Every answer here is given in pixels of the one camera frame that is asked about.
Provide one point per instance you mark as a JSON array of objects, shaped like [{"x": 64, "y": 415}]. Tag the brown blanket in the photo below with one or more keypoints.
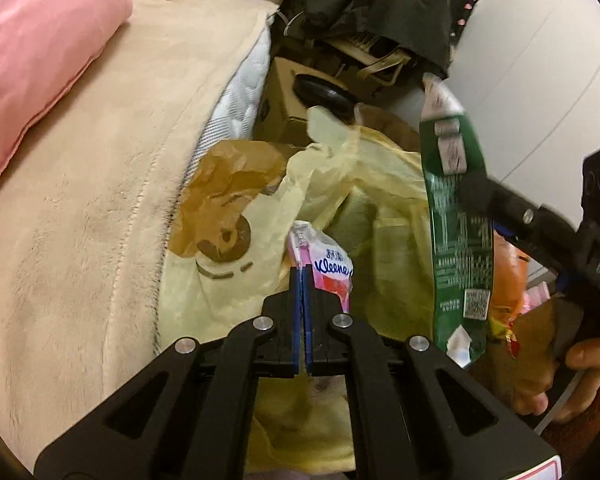
[{"x": 395, "y": 125}]

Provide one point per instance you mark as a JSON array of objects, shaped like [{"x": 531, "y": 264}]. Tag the black pink dotted bag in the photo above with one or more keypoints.
[{"x": 464, "y": 10}]

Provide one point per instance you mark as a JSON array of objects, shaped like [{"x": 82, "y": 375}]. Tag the cardboard box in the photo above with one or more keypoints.
[{"x": 280, "y": 100}]

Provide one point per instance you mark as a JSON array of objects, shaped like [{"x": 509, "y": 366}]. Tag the pink duvet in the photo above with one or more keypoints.
[{"x": 35, "y": 60}]

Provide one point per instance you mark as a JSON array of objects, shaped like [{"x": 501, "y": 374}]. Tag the pink tissue packet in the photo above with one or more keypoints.
[{"x": 330, "y": 270}]

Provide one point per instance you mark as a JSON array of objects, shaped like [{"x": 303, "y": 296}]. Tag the wooden folding frame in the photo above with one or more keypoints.
[{"x": 375, "y": 62}]

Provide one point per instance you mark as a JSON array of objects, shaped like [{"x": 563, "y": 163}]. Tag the yellow plastic bag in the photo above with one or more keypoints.
[{"x": 390, "y": 200}]

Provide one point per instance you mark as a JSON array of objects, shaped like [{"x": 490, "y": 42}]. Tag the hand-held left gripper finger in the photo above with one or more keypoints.
[
  {"x": 294, "y": 320},
  {"x": 307, "y": 335}
]

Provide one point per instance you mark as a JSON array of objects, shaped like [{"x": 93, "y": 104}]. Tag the orange snack packet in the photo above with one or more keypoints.
[{"x": 510, "y": 280}]

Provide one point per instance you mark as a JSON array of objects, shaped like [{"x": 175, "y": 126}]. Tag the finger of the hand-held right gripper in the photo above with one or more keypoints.
[
  {"x": 517, "y": 246},
  {"x": 510, "y": 210}
]

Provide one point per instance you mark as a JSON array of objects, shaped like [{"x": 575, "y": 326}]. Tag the white quilted mattress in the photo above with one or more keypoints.
[{"x": 240, "y": 90}]

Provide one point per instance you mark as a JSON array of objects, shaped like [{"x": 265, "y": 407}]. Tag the bed with beige cover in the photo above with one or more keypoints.
[{"x": 105, "y": 185}]

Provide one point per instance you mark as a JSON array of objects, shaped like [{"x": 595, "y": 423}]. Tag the black cloth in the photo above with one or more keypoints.
[{"x": 380, "y": 0}]

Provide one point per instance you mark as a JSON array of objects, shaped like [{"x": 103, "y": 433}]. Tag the person's right hand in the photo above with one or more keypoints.
[{"x": 592, "y": 365}]

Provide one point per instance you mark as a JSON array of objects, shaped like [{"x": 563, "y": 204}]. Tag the black oval object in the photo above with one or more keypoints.
[{"x": 322, "y": 91}]

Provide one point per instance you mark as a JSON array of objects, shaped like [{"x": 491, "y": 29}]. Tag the green snack packet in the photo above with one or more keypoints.
[{"x": 455, "y": 285}]

